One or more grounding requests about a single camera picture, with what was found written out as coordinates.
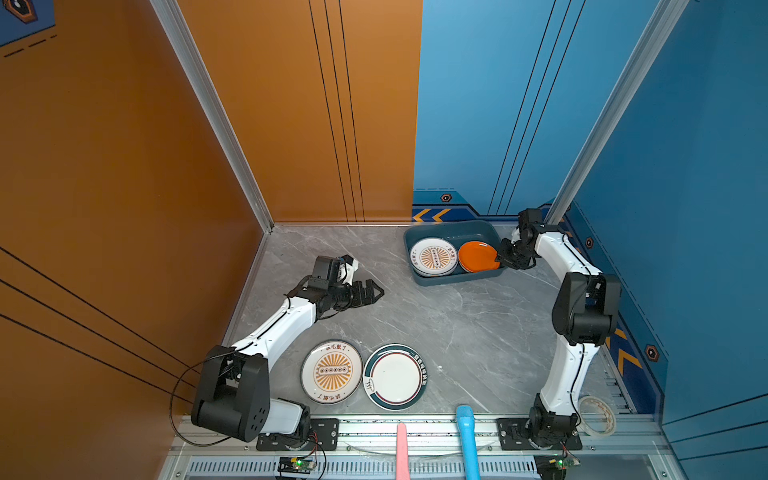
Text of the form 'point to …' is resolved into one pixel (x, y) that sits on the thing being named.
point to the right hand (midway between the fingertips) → (497, 258)
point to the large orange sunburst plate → (331, 371)
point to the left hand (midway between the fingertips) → (372, 292)
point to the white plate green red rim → (395, 377)
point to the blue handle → (465, 418)
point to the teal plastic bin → (457, 232)
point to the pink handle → (402, 453)
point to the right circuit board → (553, 466)
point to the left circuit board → (288, 464)
